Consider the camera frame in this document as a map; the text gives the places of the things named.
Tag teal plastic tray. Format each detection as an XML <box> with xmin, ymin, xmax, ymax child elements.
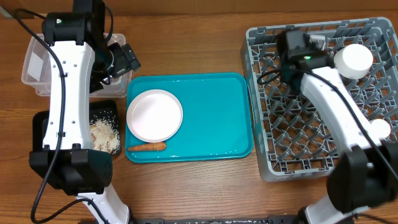
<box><xmin>125</xmin><ymin>72</ymin><xmax>254</xmax><ymax>163</ymax></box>

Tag orange carrot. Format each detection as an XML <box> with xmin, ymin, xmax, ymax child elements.
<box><xmin>126</xmin><ymin>142</ymin><xmax>167</xmax><ymax>152</ymax></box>

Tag clear plastic bin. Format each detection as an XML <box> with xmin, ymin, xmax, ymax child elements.
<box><xmin>21</xmin><ymin>37</ymin><xmax>132</xmax><ymax>98</ymax></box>

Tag white round bowl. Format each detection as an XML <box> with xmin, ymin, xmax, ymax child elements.
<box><xmin>334</xmin><ymin>44</ymin><xmax>373</xmax><ymax>79</ymax></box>

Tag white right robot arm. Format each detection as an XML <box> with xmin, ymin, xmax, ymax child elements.
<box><xmin>277</xmin><ymin>29</ymin><xmax>397</xmax><ymax>223</ymax></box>

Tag black tray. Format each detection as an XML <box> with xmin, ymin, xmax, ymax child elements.
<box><xmin>32</xmin><ymin>100</ymin><xmax>122</xmax><ymax>158</ymax></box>

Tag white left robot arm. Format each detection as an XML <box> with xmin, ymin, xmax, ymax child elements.
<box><xmin>29</xmin><ymin>1</ymin><xmax>140</xmax><ymax>223</ymax></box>

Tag white cup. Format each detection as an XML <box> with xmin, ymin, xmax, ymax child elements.
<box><xmin>370</xmin><ymin>119</ymin><xmax>391</xmax><ymax>139</ymax></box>

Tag pink plate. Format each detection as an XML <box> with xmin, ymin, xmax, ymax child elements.
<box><xmin>126</xmin><ymin>89</ymin><xmax>183</xmax><ymax>143</ymax></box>

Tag grey dishwasher rack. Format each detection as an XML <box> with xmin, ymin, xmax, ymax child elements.
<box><xmin>241</xmin><ymin>17</ymin><xmax>397</xmax><ymax>182</ymax></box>

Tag food scraps in bowl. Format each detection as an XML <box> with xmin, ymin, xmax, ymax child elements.
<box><xmin>90</xmin><ymin>119</ymin><xmax>120</xmax><ymax>154</ymax></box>

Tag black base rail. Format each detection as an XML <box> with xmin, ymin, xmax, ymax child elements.
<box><xmin>131</xmin><ymin>215</ymin><xmax>300</xmax><ymax>224</ymax></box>

